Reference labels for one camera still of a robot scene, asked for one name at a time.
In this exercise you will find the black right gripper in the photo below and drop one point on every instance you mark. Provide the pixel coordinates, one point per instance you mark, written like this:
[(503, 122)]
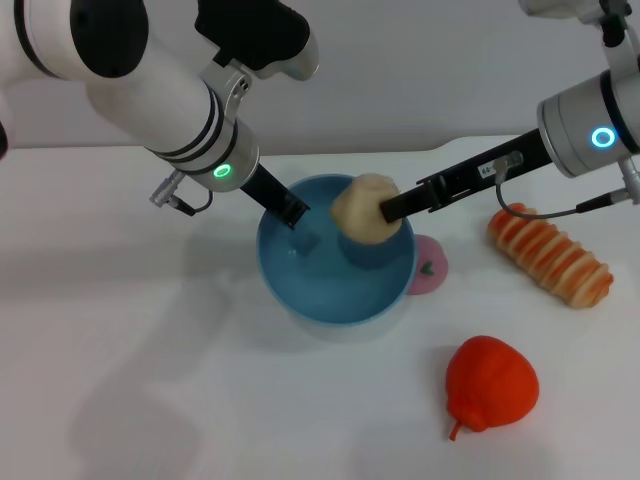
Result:
[(480, 175)]

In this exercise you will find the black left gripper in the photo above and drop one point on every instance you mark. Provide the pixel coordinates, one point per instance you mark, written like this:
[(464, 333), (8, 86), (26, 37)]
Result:
[(267, 195)]

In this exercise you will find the beige egg yolk pastry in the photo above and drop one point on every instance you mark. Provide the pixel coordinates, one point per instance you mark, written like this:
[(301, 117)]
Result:
[(362, 210)]

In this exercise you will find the blue plastic bowl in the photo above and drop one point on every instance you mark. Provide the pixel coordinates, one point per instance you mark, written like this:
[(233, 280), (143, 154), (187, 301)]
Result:
[(325, 290)]

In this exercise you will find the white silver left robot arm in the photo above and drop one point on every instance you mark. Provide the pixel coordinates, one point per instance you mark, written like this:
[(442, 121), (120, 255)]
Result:
[(125, 90)]

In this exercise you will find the pink peach bun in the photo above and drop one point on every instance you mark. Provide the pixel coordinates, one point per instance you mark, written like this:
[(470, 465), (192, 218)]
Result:
[(430, 272)]

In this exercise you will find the orange striped long bread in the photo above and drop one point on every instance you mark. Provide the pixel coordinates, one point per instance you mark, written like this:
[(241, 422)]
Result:
[(550, 255)]

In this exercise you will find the red bell pepper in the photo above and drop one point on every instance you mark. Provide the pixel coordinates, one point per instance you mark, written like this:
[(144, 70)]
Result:
[(492, 382)]

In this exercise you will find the left wrist camera housing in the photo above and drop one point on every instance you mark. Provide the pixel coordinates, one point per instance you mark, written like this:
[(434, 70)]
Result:
[(260, 35)]

